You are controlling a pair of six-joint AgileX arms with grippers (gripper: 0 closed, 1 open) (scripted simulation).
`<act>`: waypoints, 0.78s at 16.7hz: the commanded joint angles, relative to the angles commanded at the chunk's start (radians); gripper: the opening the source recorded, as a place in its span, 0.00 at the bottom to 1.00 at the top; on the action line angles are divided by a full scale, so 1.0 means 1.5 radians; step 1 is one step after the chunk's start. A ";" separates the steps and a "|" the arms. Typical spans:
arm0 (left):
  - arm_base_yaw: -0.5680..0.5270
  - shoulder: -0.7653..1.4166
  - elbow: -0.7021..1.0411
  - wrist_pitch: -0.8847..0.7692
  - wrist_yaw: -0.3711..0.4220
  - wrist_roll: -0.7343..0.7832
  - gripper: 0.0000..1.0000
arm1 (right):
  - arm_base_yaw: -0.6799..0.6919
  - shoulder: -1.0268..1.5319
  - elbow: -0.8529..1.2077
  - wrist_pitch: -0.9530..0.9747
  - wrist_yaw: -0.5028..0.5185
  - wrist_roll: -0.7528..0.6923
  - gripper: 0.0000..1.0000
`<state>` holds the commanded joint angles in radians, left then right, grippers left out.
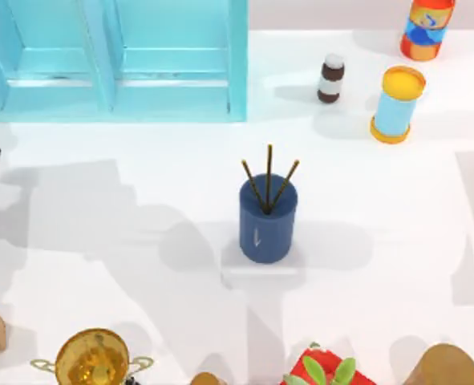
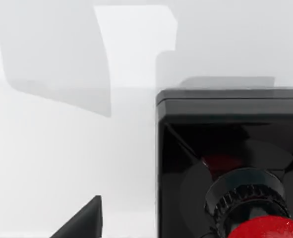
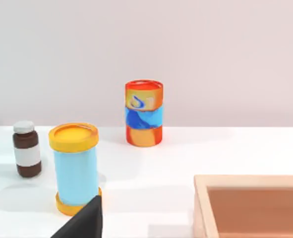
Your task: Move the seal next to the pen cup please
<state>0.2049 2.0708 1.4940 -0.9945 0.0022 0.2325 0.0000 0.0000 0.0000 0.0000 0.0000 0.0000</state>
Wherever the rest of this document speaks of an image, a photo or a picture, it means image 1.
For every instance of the brown stick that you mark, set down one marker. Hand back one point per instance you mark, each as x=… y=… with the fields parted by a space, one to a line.
x=269 y=176
x=285 y=182
x=254 y=185

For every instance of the red plant pot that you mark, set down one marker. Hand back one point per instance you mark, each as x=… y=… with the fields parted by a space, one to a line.
x=321 y=369

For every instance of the gold trophy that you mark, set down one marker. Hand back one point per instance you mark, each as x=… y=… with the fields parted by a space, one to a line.
x=92 y=359

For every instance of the small brown round object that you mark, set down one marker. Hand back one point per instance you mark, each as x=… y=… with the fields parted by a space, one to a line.
x=205 y=379

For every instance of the light blue rack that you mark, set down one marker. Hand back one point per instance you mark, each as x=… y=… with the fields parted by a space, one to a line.
x=112 y=60

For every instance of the yellow and light blue can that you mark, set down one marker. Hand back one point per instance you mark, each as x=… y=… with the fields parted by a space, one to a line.
x=397 y=106

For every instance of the brown and white bottle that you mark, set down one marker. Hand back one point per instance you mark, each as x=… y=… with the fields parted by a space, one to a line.
x=331 y=82

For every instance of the red and blue can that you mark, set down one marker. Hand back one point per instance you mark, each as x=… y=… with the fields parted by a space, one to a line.
x=424 y=30

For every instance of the brown wooden cylinder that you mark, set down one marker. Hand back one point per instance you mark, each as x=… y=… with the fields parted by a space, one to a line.
x=441 y=367

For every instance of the dark blue cylindrical holder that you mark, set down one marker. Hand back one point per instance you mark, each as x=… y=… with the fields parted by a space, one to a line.
x=266 y=236

